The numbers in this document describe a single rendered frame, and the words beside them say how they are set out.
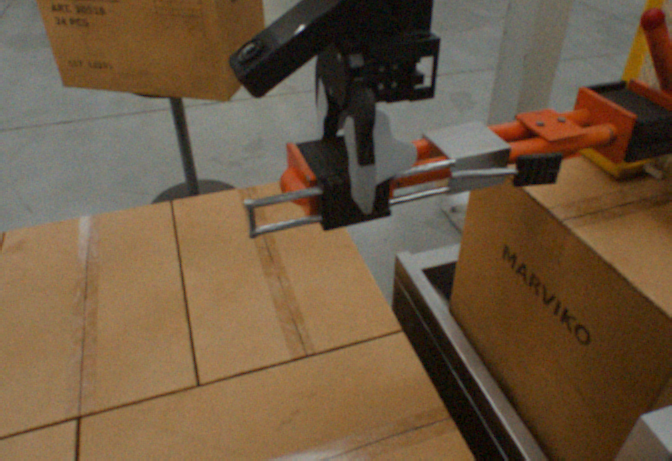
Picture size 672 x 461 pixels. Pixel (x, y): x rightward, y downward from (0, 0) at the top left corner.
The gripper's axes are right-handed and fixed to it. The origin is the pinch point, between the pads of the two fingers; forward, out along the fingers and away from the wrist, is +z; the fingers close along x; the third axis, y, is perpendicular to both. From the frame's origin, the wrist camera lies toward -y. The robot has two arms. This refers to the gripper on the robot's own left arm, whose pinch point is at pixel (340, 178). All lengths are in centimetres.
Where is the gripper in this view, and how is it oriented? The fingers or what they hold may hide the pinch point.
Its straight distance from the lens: 51.1
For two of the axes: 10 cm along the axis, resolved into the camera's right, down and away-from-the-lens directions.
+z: 0.0, 8.0, 5.9
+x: -3.5, -5.6, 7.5
